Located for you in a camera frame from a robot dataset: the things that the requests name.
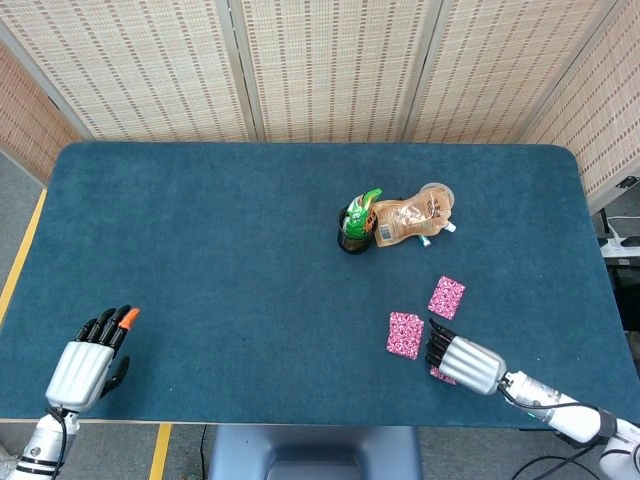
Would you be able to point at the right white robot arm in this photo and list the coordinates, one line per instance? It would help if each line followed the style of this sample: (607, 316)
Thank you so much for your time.
(565, 412)

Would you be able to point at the woven bamboo screen panel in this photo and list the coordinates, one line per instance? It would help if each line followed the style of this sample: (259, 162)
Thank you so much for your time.
(140, 70)
(500, 70)
(600, 115)
(25, 120)
(335, 70)

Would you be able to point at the white power strip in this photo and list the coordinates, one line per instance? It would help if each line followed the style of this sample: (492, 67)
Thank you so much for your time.
(622, 243)

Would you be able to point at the black metal bracket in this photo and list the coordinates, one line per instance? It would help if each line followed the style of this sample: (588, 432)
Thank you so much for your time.
(627, 182)

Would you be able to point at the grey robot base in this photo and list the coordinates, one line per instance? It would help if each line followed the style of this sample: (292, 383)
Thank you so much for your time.
(315, 452)

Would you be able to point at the black mesh pen cup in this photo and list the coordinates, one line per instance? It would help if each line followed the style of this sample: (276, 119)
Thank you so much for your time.
(356, 245)

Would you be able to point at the black equipment box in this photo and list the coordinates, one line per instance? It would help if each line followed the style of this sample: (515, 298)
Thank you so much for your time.
(627, 295)

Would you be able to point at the orange spout pouch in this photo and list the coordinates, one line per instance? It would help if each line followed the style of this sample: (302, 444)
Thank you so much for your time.
(407, 217)

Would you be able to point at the clear round plastic lid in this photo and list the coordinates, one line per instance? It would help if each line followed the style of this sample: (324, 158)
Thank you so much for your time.
(440, 189)

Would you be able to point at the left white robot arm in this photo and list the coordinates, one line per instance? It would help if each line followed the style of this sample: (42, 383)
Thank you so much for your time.
(42, 445)

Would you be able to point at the green snack bag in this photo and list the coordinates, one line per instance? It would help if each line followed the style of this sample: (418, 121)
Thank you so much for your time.
(361, 215)

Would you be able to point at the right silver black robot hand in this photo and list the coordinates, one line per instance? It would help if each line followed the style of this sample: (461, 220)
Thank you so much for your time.
(472, 365)

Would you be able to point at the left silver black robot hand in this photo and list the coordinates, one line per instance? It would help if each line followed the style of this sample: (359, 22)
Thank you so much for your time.
(80, 372)

